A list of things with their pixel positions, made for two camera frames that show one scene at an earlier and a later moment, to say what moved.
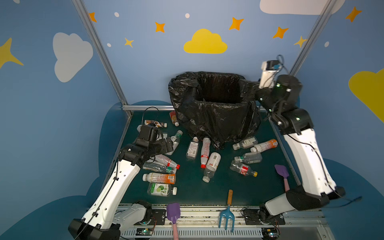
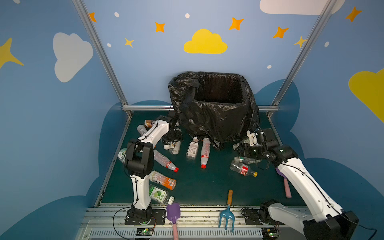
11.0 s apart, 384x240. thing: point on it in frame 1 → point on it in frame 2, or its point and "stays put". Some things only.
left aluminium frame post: [88, 20] stays put
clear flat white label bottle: [193, 148] stays put
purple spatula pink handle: [282, 170] stays put
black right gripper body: [258, 92] → [246, 149]
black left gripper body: [167, 145] → [173, 137]
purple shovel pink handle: [173, 213] stays put
